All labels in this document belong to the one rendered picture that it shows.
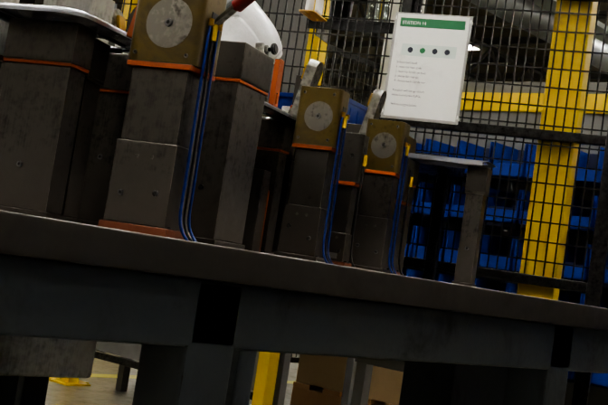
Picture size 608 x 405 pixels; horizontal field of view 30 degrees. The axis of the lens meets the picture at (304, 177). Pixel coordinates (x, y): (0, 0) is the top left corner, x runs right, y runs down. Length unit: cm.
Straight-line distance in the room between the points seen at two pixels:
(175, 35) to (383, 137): 101
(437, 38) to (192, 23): 169
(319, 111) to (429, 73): 102
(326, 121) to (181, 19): 66
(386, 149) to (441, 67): 71
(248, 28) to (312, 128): 81
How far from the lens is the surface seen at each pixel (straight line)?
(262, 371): 444
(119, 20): 210
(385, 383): 517
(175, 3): 161
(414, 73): 319
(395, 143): 251
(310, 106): 221
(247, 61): 180
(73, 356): 153
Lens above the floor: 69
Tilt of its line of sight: 5 degrees up
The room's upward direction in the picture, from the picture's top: 9 degrees clockwise
